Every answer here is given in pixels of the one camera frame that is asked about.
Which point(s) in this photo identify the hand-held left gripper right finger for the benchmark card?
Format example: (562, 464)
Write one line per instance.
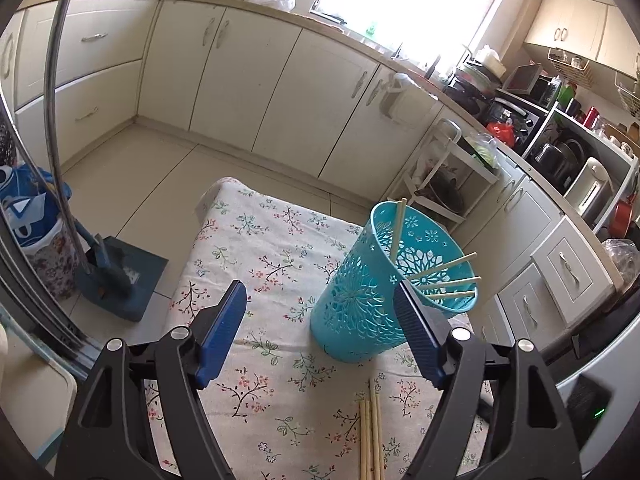
(420, 330)

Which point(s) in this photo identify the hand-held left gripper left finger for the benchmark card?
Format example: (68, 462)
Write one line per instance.
(220, 335)

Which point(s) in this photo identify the wooden chopstick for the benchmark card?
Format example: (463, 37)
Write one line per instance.
(373, 430)
(450, 295)
(378, 435)
(445, 265)
(367, 440)
(450, 282)
(362, 440)
(398, 225)

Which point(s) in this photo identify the teal perforated plastic basket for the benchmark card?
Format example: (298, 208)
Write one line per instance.
(350, 310)

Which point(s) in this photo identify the floral tablecloth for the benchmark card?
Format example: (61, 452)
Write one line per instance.
(280, 270)

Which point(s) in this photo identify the white drawer cabinet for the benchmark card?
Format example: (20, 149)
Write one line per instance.
(565, 270)

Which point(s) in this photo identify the white appliance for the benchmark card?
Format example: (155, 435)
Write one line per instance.
(587, 400)

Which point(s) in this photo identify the white trolley rack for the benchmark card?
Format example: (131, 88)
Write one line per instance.
(445, 145)

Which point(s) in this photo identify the blue patterned bag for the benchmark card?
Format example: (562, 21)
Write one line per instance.
(45, 260)

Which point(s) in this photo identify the bag of green vegetables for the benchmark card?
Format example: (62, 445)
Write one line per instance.
(482, 150)

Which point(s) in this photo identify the red plastic bag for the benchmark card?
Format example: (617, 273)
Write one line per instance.
(500, 134)

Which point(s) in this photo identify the clear plastic bag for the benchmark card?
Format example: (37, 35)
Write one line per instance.
(622, 260)

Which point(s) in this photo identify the black pot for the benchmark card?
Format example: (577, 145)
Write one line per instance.
(555, 160)

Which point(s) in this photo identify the white electric water boiler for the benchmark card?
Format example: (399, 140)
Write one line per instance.
(590, 190)

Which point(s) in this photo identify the red pan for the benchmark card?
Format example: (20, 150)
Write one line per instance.
(622, 220)

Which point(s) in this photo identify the black toaster oven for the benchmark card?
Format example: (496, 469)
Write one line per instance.
(515, 120)

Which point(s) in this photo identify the white hanging bag holder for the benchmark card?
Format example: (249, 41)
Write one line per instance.
(400, 97)

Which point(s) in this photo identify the white base cabinets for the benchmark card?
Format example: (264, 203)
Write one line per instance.
(250, 85)

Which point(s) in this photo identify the dish rack with dishes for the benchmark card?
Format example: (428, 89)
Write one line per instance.
(475, 77)

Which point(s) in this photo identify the white countertop shelf unit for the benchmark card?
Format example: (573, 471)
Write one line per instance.
(620, 160)

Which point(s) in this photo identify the microwave oven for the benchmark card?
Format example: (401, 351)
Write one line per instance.
(525, 82)

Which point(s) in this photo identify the green dish soap bottle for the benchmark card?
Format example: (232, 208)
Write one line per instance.
(370, 29)

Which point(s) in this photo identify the kitchen window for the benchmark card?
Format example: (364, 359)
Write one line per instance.
(415, 5)

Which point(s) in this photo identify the white wall cabinets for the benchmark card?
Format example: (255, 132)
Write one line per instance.
(575, 25)

